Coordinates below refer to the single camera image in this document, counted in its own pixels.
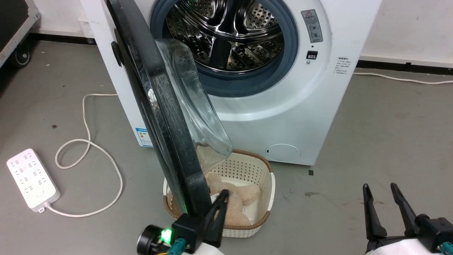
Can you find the black rimmed glass washer door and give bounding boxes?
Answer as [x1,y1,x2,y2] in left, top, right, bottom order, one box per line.
[105,0,233,216]

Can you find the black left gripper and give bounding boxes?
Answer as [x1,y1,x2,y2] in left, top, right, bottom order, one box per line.
[137,189,230,255]

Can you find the white front-load washing machine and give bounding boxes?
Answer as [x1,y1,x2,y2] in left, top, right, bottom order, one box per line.
[81,0,383,167]

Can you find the stainless steel washer drum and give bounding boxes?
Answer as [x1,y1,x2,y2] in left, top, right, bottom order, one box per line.
[165,0,285,72]

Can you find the round drain filter cover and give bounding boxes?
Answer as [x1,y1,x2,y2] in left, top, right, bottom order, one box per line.
[265,143,302,164]

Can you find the white cable along wall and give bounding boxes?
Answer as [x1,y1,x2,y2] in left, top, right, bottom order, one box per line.
[353,72,453,85]

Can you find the grey rubber door gasket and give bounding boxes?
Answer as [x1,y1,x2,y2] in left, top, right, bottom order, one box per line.
[150,0,299,98]

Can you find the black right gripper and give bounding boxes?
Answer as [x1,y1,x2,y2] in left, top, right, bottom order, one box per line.
[362,182,453,254]

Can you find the blue white energy label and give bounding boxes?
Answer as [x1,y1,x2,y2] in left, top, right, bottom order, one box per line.
[136,127,154,148]

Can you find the black flight case with wheel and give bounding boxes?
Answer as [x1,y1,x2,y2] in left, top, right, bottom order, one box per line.
[0,0,41,69]

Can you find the white power strip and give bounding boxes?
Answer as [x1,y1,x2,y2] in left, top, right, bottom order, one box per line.
[6,148,61,213]

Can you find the black door hinge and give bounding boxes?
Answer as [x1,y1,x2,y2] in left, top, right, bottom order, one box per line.
[110,41,123,68]

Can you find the grey warning sticker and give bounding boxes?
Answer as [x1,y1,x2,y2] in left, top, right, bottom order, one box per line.
[301,9,323,44]

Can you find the white power strip cable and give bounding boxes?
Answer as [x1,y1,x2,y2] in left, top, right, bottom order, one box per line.
[42,93,124,217]

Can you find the beige plush toy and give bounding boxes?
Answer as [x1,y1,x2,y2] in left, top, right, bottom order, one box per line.
[196,143,262,227]

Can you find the cream woven laundry basket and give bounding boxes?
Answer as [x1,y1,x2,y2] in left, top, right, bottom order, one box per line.
[163,149,276,238]

